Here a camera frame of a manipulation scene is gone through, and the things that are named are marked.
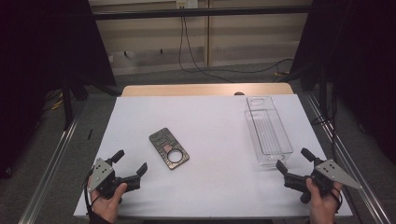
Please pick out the white table mat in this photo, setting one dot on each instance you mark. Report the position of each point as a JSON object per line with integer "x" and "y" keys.
{"x": 211, "y": 124}

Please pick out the person's right hand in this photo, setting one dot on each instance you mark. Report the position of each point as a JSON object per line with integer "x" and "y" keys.
{"x": 322, "y": 207}

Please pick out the dark round table grommet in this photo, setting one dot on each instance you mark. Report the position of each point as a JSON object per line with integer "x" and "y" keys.
{"x": 239, "y": 93}

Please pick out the black horizontal bar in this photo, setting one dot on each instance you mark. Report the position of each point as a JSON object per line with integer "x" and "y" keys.
{"x": 202, "y": 12}

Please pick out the small black stick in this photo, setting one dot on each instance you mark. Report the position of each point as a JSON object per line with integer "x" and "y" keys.
{"x": 90, "y": 134}

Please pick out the clear plastic box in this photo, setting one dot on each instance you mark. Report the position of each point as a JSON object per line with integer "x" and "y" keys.
{"x": 269, "y": 130}

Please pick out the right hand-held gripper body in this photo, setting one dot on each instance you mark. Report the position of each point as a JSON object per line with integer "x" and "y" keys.
{"x": 330, "y": 170}

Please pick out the wooden table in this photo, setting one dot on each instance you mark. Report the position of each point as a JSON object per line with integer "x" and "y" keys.
{"x": 193, "y": 89}

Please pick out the person's left hand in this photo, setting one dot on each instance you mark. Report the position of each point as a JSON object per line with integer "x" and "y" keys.
{"x": 107, "y": 208}

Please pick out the white wall socket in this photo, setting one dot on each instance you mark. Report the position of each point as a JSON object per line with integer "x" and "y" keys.
{"x": 186, "y": 3}

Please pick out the black metal stand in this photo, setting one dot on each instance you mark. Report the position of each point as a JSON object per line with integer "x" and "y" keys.
{"x": 67, "y": 105}

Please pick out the metal floor rail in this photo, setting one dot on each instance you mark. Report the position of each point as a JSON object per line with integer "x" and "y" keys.
{"x": 355, "y": 161}
{"x": 49, "y": 168}

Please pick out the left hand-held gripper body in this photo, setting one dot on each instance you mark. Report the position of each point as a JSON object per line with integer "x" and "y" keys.
{"x": 104, "y": 182}

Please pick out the dark curtain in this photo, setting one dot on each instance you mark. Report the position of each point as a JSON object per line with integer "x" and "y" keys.
{"x": 358, "y": 62}
{"x": 37, "y": 62}

